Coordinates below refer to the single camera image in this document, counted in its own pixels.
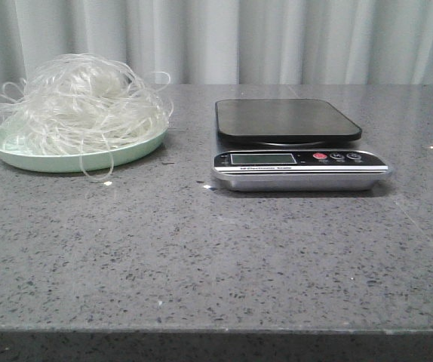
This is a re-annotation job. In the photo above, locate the translucent white vermicelli bundle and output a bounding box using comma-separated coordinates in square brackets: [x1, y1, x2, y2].
[0, 54, 174, 182]

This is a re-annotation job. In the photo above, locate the silver black kitchen scale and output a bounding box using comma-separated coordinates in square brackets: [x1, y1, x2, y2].
[212, 99, 392, 192]

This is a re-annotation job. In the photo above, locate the white pleated curtain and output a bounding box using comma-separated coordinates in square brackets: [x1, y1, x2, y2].
[0, 1, 433, 84]

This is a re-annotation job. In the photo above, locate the light green plastic plate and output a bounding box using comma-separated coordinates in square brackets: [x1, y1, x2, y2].
[0, 118, 168, 173]

